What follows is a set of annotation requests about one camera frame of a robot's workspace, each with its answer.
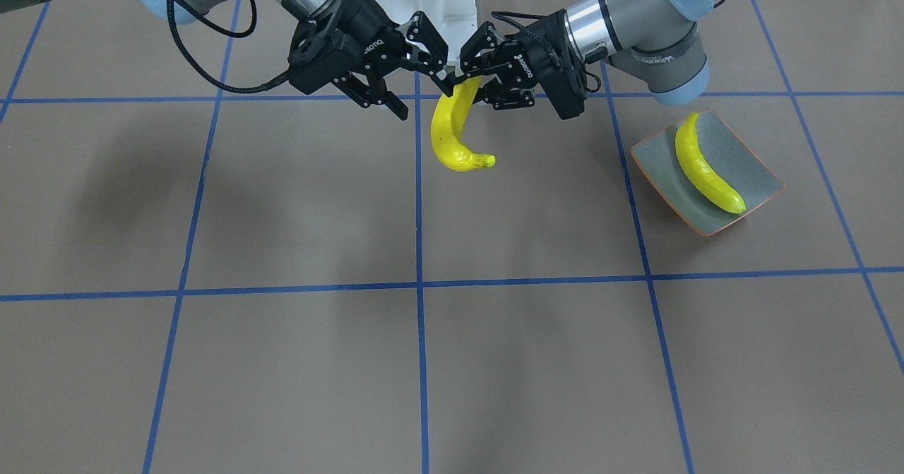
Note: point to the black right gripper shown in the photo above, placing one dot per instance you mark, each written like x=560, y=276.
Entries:
x=369, y=27

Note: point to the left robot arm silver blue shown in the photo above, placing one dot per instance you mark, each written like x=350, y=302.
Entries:
x=655, y=41

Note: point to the yellow banana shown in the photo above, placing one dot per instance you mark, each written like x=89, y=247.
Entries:
x=448, y=123

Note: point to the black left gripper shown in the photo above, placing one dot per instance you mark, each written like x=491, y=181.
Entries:
x=534, y=51

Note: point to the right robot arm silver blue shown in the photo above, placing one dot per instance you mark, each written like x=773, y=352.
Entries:
x=177, y=12

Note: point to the grey square plate orange rim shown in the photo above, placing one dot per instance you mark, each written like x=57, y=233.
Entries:
x=730, y=157

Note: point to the yellow banana across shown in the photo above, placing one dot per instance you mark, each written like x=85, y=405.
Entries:
x=699, y=171

